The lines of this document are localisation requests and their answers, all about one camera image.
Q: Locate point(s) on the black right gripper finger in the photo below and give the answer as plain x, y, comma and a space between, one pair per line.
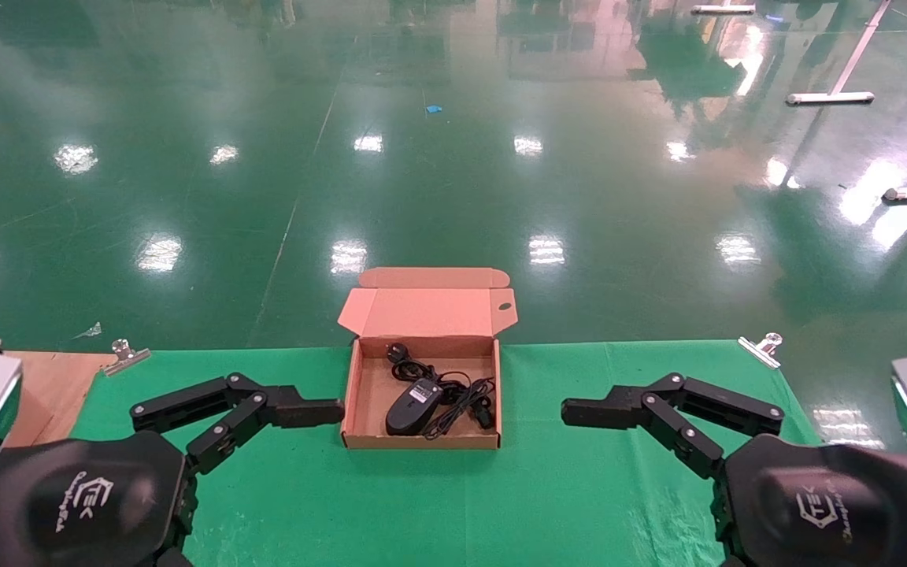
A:
603, 424

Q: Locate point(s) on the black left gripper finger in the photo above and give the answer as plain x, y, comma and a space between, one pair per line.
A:
304, 424

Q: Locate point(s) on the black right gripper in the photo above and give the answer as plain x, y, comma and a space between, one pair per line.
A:
831, 504

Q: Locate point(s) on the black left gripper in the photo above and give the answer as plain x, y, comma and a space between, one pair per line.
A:
83, 504

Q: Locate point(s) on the brown cardboard box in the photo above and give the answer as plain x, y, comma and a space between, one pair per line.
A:
430, 315

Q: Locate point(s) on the silver metal binder clip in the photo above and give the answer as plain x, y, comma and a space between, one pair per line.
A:
759, 350
124, 356

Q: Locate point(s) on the green table cloth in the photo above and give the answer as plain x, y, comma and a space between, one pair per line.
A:
548, 504

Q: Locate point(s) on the short metal floor bar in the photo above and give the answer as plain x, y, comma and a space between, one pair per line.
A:
721, 9

